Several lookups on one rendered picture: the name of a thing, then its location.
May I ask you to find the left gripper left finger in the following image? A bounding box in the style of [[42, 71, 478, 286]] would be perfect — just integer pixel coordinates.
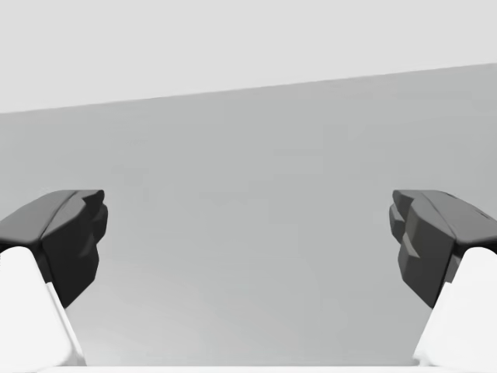
[[0, 189, 109, 369]]

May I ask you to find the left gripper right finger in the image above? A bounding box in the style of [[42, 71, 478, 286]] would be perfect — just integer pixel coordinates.
[[388, 189, 497, 369]]

